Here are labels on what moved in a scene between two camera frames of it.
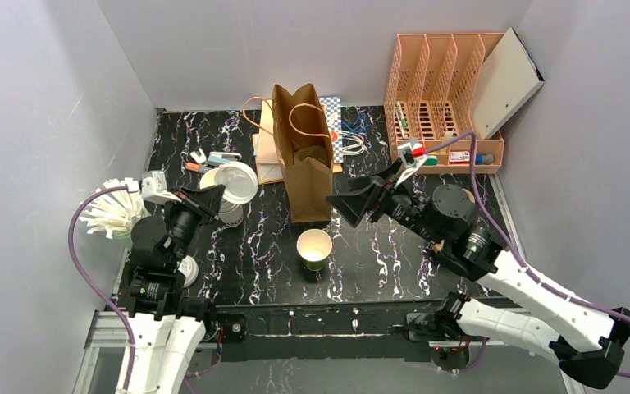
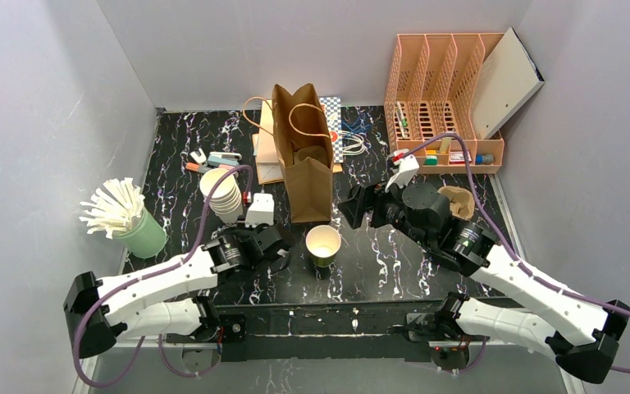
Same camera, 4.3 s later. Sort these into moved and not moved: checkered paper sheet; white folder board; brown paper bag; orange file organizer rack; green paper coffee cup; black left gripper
Moved: green paper coffee cup; black left gripper
Not moved: brown paper bag; white folder board; checkered paper sheet; orange file organizer rack
